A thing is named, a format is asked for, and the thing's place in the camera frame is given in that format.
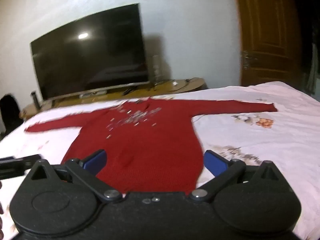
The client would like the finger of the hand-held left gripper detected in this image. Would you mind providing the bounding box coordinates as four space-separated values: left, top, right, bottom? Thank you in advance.
0 154 42 180

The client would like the red knit sweater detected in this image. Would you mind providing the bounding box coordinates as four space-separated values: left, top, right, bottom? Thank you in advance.
25 98 278 195

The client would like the metal door lock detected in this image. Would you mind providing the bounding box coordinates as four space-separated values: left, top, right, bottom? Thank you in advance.
241 51 258 70

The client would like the black chair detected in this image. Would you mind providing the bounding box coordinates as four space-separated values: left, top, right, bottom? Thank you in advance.
0 94 22 137

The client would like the grey curtain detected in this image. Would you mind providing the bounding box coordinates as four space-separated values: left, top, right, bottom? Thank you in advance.
306 42 320 96

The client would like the wooden television stand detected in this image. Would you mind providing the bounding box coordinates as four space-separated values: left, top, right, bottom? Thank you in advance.
20 77 208 119

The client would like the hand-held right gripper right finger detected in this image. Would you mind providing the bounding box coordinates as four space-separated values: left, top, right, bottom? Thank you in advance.
189 150 284 203

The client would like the clear glass vase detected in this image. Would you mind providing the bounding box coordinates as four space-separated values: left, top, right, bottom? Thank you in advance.
150 54 163 83

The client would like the black cable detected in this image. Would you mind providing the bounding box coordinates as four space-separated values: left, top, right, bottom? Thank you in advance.
171 78 200 92

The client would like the brown wooden door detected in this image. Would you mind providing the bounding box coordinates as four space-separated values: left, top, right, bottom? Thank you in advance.
234 0 303 88

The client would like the dark bottle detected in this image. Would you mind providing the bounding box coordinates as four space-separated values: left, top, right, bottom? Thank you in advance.
30 91 39 109

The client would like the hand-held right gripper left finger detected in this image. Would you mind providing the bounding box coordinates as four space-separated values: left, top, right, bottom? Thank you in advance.
25 149 123 203

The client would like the black flat screen television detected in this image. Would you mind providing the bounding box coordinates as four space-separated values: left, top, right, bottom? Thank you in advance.
30 3 150 101

